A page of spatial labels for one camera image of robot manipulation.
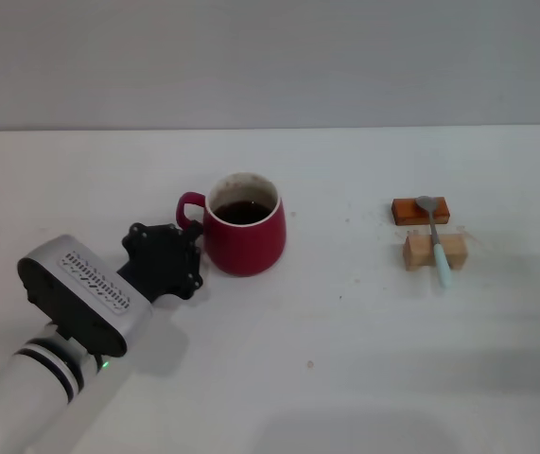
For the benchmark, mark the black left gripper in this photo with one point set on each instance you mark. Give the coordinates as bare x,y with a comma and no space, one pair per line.
161,265

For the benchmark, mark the red ceramic mug with coffee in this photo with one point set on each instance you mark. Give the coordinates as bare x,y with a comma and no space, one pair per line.
246,241

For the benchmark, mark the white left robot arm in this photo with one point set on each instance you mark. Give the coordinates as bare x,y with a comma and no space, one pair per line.
28,392

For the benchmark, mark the orange-brown wooden block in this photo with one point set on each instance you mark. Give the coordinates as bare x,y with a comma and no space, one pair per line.
409,212

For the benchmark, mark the light wooden arch block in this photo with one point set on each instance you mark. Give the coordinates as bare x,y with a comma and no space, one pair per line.
416,253

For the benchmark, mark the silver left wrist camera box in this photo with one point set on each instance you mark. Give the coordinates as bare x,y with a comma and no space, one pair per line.
85,293

